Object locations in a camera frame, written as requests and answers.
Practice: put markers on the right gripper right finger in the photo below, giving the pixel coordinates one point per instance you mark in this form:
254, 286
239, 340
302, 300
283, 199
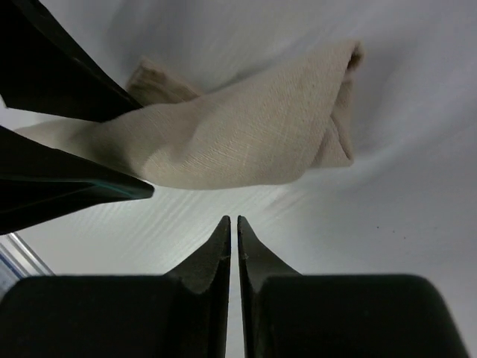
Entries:
289, 314

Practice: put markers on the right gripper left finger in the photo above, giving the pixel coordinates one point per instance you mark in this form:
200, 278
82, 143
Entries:
182, 313

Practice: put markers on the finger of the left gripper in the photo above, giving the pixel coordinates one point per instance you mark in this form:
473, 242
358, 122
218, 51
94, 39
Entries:
44, 70
39, 183

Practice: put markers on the beige cloth napkin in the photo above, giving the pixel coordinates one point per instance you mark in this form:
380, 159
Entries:
268, 129

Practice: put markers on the aluminium rail front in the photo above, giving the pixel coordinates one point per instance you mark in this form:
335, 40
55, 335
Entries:
18, 261

